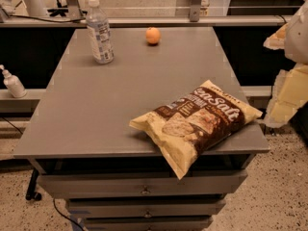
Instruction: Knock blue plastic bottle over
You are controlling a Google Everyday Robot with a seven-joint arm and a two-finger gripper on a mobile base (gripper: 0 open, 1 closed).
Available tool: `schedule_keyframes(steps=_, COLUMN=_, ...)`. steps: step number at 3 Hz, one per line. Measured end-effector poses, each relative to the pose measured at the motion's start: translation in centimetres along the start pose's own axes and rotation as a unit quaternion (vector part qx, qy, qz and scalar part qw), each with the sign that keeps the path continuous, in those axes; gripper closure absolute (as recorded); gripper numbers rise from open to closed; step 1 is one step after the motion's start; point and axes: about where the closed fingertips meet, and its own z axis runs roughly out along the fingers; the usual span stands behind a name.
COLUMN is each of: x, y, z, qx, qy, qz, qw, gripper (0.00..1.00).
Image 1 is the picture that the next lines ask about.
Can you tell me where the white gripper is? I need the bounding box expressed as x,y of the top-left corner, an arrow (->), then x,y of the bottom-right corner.
263,0 -> 308,128

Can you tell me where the white pump dispenser bottle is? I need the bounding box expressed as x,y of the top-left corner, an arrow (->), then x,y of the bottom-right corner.
0,64 -> 27,98

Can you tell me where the grey metal upright post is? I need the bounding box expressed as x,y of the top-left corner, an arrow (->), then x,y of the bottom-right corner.
189,0 -> 202,22

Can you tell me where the grey drawer cabinet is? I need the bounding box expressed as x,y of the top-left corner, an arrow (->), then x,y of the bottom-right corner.
14,28 -> 268,231

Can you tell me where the black cable on shelf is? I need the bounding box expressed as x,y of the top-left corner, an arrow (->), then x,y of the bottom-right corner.
0,3 -> 88,24

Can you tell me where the orange fruit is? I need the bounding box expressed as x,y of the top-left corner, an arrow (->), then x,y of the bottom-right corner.
145,27 -> 161,44

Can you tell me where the clear plastic water bottle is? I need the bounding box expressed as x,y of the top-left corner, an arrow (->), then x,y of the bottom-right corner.
86,0 -> 114,64

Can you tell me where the black floor cable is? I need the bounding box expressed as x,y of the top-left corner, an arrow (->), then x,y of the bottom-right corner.
52,198 -> 85,231

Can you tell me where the black table leg foot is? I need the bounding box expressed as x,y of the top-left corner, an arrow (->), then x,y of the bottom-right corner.
25,169 -> 41,201

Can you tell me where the sea salt chip bag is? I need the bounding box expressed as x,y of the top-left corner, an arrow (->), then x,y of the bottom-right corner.
130,81 -> 262,179

